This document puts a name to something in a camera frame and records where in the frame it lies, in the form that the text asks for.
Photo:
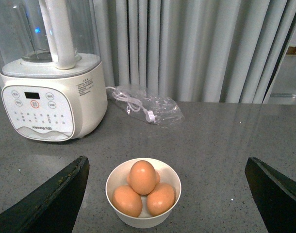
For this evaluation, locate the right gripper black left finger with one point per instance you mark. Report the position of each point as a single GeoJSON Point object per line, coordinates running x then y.
{"type": "Point", "coordinates": [52, 207]}

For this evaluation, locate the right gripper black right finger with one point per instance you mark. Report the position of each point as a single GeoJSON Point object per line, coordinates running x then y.
{"type": "Point", "coordinates": [274, 195]}

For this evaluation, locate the brown egg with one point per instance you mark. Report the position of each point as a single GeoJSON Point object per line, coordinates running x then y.
{"type": "Point", "coordinates": [142, 177]}
{"type": "Point", "coordinates": [127, 201]}
{"type": "Point", "coordinates": [161, 199]}

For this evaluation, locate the brown egg top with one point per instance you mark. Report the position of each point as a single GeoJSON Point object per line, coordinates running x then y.
{"type": "Point", "coordinates": [142, 177]}

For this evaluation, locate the brown egg hidden back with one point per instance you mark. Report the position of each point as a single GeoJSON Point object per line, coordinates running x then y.
{"type": "Point", "coordinates": [157, 177]}

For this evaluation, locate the white bowl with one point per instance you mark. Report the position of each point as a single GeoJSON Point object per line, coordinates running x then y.
{"type": "Point", "coordinates": [120, 176]}

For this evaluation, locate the white Joyoung blender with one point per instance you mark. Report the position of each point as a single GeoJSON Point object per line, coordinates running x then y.
{"type": "Point", "coordinates": [53, 80]}

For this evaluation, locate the clear plastic bag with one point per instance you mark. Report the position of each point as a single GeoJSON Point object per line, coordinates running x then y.
{"type": "Point", "coordinates": [143, 104]}

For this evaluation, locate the grey curtain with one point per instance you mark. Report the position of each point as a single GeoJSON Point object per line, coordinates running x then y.
{"type": "Point", "coordinates": [190, 50]}

